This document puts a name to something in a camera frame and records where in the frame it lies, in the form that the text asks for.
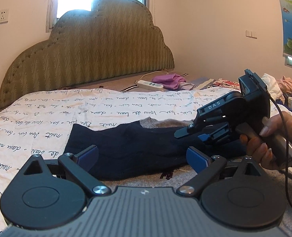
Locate olive upholstered headboard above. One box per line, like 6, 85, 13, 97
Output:
0, 0, 174, 110

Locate person's right hand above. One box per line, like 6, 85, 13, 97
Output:
240, 111, 292, 170

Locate white crumpled garment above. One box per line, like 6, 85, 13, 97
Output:
261, 73, 285, 104

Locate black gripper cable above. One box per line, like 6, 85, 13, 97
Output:
266, 88, 292, 224

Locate pink crumpled garment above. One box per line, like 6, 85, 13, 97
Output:
277, 76, 292, 94

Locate white wall light switch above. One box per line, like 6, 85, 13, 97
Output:
245, 30, 257, 39

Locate purple cloth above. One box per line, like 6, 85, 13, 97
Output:
152, 74, 194, 90

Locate white power strip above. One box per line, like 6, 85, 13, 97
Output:
136, 80, 164, 91

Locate grey and navy sweater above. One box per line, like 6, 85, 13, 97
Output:
63, 118, 292, 237

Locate white script-print bedspread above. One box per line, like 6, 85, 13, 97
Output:
0, 87, 229, 232

